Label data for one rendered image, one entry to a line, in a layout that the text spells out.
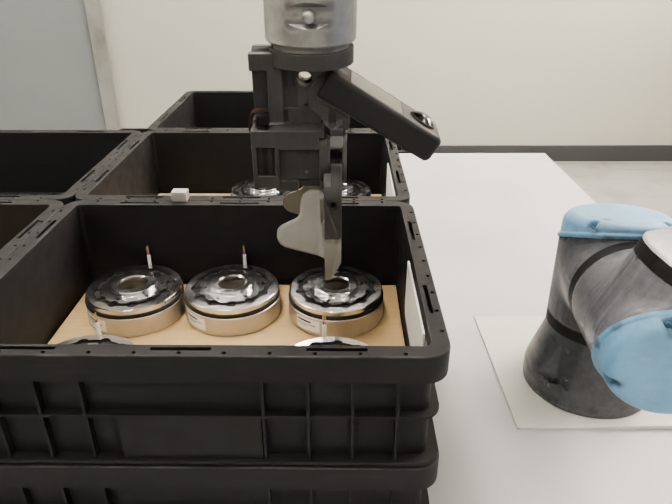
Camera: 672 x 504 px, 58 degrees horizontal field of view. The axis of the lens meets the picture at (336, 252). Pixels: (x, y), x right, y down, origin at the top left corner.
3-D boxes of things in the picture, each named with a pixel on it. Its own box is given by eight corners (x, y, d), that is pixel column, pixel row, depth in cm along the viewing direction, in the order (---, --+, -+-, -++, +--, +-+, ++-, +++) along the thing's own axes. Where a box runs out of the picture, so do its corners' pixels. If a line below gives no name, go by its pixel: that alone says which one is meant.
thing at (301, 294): (379, 269, 70) (379, 265, 70) (384, 317, 61) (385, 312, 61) (293, 269, 71) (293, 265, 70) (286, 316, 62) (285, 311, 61)
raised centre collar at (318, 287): (358, 277, 68) (358, 272, 68) (359, 299, 64) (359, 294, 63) (314, 276, 68) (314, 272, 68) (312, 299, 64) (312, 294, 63)
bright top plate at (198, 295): (286, 271, 70) (286, 266, 70) (266, 318, 61) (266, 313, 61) (202, 266, 71) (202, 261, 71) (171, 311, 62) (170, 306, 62)
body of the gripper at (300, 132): (263, 163, 59) (255, 35, 53) (350, 163, 59) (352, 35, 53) (254, 197, 53) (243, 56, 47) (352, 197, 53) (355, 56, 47)
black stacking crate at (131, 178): (388, 200, 102) (391, 134, 97) (405, 289, 76) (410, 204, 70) (155, 199, 102) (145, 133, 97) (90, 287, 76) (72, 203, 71)
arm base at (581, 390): (633, 349, 82) (649, 286, 77) (665, 426, 69) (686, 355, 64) (518, 338, 84) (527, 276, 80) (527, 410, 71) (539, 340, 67)
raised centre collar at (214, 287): (259, 277, 68) (259, 272, 68) (248, 299, 64) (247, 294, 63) (217, 274, 68) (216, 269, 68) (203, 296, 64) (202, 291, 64)
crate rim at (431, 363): (410, 219, 71) (411, 200, 70) (452, 384, 44) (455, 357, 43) (73, 218, 71) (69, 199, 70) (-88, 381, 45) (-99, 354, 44)
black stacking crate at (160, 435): (405, 290, 75) (410, 206, 70) (439, 477, 49) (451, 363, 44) (89, 289, 76) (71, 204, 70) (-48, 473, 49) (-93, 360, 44)
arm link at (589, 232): (633, 289, 77) (657, 189, 71) (675, 351, 65) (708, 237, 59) (537, 285, 78) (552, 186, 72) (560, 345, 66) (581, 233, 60)
